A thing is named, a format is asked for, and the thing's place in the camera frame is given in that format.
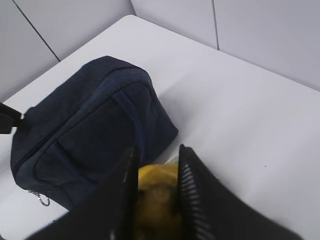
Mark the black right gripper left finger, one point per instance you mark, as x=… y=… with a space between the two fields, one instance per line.
x=107 y=214

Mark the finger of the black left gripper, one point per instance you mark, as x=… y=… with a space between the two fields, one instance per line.
x=9 y=119

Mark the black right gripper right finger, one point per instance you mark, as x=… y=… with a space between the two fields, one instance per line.
x=210 y=211

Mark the yellow squash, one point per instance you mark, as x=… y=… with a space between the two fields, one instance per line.
x=156 y=213

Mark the dark blue lunch bag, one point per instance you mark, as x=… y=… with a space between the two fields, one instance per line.
x=72 y=140

